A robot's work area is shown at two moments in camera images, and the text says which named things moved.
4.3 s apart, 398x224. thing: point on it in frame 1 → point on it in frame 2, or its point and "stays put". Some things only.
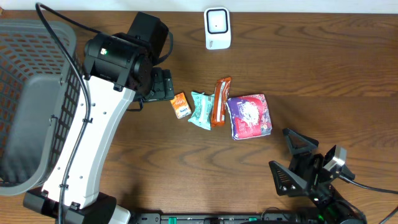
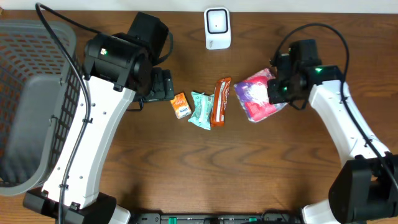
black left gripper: x=166 y=89 stays put
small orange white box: x=180 y=106 stays put
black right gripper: x=306 y=173 → x=275 y=97
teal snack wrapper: x=201 y=112 stays put
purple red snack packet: x=250 y=116 → x=254 y=98
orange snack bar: x=222 y=87 stays put
